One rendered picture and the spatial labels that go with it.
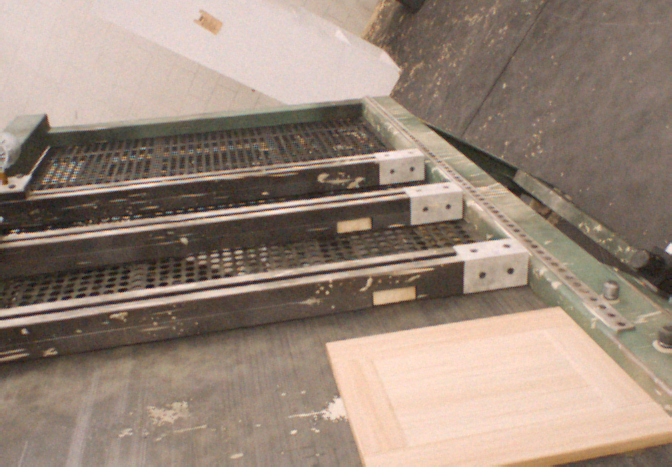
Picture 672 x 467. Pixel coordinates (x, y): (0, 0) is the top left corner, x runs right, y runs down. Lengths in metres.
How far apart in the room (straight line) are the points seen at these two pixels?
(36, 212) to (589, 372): 1.29
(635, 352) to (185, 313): 0.71
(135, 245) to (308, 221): 0.37
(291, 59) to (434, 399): 3.94
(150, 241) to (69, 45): 4.91
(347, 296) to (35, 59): 5.42
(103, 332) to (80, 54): 5.22
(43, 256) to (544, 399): 1.01
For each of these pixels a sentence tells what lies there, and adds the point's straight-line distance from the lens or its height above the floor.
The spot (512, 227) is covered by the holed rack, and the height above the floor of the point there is 0.88.
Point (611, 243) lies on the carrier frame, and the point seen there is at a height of 0.18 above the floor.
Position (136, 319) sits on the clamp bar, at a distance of 1.17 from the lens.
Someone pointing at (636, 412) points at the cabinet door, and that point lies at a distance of 1.00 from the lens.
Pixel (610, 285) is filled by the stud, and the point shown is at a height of 0.87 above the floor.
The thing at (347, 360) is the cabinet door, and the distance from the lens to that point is 1.04.
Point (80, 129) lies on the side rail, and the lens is 2.44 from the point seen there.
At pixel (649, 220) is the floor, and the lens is 2.44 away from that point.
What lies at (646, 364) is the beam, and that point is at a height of 0.90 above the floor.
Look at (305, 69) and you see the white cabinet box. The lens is 4.77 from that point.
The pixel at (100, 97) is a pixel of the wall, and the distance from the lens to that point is 6.37.
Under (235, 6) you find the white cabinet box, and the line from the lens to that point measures 4.64.
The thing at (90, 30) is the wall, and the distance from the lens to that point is 6.22.
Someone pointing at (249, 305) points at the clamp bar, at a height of 1.35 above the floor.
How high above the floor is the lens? 1.66
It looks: 20 degrees down
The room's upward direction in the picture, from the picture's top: 68 degrees counter-clockwise
